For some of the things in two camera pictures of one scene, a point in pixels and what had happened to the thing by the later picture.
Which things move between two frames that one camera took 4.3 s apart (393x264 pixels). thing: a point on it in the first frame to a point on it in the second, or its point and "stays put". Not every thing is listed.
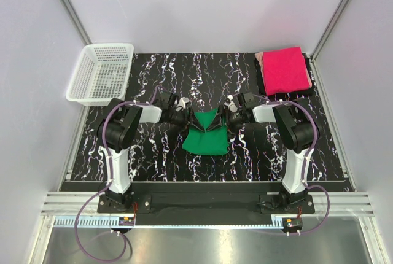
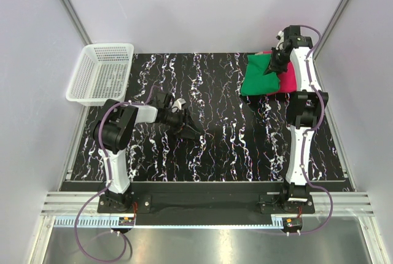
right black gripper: x=217 y=121 to x=273 y=67
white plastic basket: x=102 y=73 stays put
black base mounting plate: x=207 y=200 stays put
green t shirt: x=212 y=142 to x=255 y=81
